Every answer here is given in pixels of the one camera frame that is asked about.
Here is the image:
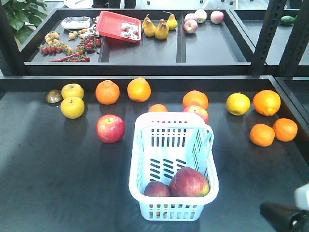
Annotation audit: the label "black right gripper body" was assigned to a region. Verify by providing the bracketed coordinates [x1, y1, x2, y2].
[260, 202, 309, 232]

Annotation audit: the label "dark red apple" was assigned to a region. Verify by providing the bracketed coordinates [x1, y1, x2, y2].
[143, 181, 171, 197]

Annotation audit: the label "light blue plastic basket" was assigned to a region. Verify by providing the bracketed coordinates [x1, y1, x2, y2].
[128, 112, 219, 221]

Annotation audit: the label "small orange right left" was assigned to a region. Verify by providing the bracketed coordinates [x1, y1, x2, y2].
[250, 124, 275, 147]

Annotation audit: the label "small orange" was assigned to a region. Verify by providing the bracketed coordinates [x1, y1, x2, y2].
[272, 118, 298, 142]
[148, 104, 168, 112]
[250, 124, 275, 147]

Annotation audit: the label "large orange right rear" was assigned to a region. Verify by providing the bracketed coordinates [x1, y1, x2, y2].
[253, 90, 281, 116]

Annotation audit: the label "large orange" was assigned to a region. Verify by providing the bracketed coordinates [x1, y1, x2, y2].
[127, 77, 151, 102]
[253, 90, 281, 116]

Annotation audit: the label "yellow apple right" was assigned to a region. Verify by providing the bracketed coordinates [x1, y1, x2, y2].
[226, 93, 251, 116]

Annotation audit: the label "yellow apple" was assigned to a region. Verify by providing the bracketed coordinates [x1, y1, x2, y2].
[60, 96, 85, 119]
[226, 93, 251, 116]
[61, 83, 84, 99]

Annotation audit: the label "orange behind middle apple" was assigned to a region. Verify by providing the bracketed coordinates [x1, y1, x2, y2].
[183, 90, 209, 110]

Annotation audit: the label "black rear display tray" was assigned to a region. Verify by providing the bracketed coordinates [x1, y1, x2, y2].
[20, 8, 253, 76]

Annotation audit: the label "orange with knob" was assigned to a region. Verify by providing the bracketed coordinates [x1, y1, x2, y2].
[95, 80, 120, 105]

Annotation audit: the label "black wood produce display stand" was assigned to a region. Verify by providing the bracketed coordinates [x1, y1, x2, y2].
[0, 76, 309, 232]

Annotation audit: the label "yellow apple front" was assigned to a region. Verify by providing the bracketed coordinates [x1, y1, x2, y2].
[60, 96, 85, 119]

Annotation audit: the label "yellow apple rear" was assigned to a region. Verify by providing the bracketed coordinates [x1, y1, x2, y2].
[61, 83, 84, 99]

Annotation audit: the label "red plastic tray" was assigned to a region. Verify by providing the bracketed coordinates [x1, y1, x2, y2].
[96, 11, 141, 43]

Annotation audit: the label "white remote device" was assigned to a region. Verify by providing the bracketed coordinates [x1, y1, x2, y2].
[61, 16, 92, 29]

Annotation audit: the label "green potted plant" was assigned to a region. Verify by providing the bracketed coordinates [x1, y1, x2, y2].
[1, 0, 47, 44]

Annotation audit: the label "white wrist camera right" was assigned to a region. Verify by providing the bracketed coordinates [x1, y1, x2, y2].
[295, 183, 309, 210]

